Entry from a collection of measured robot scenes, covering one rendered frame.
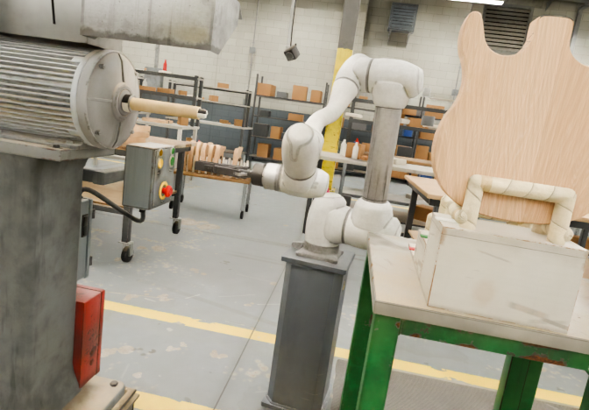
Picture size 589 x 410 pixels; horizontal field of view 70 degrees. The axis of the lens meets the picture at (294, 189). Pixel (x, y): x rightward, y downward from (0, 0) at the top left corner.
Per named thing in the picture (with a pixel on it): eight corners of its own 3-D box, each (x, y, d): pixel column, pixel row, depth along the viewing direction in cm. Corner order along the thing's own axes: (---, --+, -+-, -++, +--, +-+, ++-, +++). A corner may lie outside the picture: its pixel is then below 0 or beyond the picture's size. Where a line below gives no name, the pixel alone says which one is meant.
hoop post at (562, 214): (549, 243, 82) (561, 196, 81) (542, 238, 85) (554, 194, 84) (567, 246, 82) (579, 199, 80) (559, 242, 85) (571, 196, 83)
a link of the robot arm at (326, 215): (311, 233, 196) (318, 187, 192) (349, 243, 189) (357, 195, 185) (298, 241, 181) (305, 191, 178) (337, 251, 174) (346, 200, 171)
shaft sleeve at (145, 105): (129, 109, 109) (130, 96, 108) (135, 109, 112) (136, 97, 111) (195, 119, 107) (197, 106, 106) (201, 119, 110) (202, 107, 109)
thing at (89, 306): (10, 375, 140) (13, 271, 134) (38, 355, 153) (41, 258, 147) (80, 391, 138) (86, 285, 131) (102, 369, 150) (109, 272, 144)
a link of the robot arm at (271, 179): (281, 189, 145) (265, 187, 146) (285, 163, 144) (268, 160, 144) (277, 194, 136) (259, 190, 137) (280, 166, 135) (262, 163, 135)
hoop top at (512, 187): (467, 190, 84) (471, 174, 83) (464, 187, 87) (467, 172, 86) (577, 207, 81) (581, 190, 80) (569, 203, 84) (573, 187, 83)
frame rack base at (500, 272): (427, 307, 87) (443, 226, 84) (417, 280, 102) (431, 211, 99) (569, 335, 83) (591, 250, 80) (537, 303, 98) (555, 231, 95)
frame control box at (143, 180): (68, 219, 133) (72, 137, 129) (107, 207, 154) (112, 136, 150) (141, 233, 130) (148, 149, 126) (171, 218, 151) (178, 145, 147)
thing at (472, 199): (460, 228, 85) (470, 181, 83) (457, 224, 88) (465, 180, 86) (477, 230, 84) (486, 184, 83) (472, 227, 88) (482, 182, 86)
